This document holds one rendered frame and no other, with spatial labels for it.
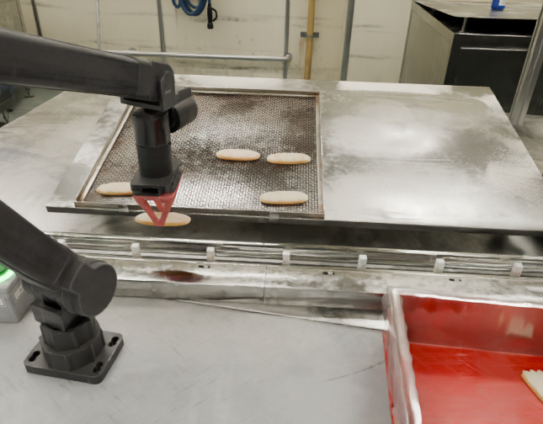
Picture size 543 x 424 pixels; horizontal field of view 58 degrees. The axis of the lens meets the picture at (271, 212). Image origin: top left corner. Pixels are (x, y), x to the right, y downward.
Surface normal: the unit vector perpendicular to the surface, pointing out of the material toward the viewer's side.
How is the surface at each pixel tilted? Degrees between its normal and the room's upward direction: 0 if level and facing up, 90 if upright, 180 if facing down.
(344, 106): 10
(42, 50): 87
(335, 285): 0
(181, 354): 0
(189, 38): 90
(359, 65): 90
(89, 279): 90
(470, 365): 0
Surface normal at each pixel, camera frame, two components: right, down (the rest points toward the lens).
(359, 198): 0.02, -0.75
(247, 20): -0.05, 0.52
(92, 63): 0.93, 0.18
